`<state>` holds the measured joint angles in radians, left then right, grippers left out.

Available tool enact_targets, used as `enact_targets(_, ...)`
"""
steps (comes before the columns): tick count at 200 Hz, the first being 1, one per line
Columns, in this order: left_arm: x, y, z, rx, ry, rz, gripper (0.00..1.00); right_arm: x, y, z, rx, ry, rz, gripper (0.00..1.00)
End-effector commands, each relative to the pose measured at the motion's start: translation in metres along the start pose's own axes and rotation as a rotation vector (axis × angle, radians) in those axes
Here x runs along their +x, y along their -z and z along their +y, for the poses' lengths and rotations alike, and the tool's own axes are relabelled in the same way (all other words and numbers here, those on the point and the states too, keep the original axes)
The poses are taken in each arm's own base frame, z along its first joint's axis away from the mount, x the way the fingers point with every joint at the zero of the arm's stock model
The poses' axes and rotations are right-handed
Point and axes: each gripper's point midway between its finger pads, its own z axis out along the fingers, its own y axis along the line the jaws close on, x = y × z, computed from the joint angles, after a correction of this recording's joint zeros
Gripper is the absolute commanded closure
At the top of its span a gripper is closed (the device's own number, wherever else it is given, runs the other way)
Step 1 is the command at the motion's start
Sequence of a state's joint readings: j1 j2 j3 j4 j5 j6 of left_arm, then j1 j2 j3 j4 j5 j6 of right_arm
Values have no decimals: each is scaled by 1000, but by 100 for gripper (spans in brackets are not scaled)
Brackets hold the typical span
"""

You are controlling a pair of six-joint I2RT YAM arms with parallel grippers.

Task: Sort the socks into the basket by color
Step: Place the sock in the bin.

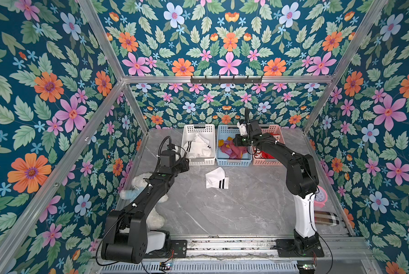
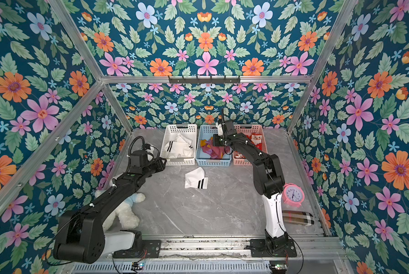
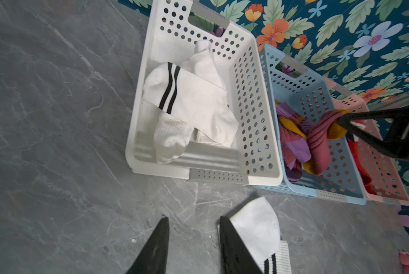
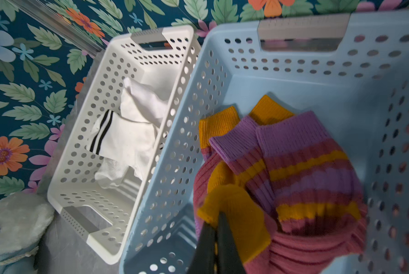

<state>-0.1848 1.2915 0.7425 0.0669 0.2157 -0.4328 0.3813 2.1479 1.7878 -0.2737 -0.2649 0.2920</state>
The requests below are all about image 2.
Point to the light blue plastic basket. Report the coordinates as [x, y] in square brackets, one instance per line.
[205, 132]

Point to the pink plastic basket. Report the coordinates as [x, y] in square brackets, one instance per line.
[248, 129]

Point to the black hook rail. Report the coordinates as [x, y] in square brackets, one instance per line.
[204, 79]

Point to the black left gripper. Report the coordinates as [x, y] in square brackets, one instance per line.
[158, 161]

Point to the white plastic basket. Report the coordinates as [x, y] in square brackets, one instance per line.
[171, 131]

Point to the white teddy bear blue sweater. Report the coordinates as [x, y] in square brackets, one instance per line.
[124, 213]

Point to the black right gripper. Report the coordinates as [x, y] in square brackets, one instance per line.
[218, 138]

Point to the red white striped santa sock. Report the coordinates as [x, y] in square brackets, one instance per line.
[239, 156]

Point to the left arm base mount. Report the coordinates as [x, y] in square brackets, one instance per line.
[148, 249]

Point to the pink alarm clock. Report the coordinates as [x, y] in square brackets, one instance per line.
[293, 195]

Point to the purple striped sock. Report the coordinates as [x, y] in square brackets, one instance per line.
[214, 152]

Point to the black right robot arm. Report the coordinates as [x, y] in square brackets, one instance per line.
[267, 174]

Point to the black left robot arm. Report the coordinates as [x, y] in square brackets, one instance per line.
[80, 236]

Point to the plaid beige pouch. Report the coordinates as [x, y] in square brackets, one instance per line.
[301, 218]

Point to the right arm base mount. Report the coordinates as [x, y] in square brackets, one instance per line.
[274, 247]

